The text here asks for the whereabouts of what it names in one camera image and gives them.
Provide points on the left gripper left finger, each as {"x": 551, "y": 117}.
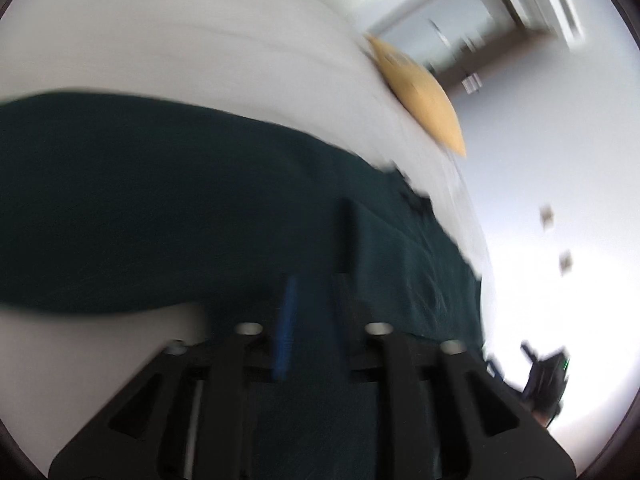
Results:
{"x": 283, "y": 336}

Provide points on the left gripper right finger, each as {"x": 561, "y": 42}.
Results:
{"x": 346, "y": 321}

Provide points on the dark green knit sweater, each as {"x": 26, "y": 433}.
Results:
{"x": 113, "y": 204}

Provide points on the yellow throw pillow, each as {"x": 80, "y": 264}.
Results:
{"x": 420, "y": 93}

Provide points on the wooden door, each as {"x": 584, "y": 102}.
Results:
{"x": 508, "y": 30}

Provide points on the white bed sheet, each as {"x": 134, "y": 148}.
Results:
{"x": 292, "y": 63}

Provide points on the lower wall socket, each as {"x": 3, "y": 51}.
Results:
{"x": 566, "y": 262}

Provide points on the wall socket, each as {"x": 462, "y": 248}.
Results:
{"x": 546, "y": 215}
{"x": 566, "y": 262}

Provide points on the upper wall socket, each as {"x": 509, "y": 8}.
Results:
{"x": 546, "y": 215}

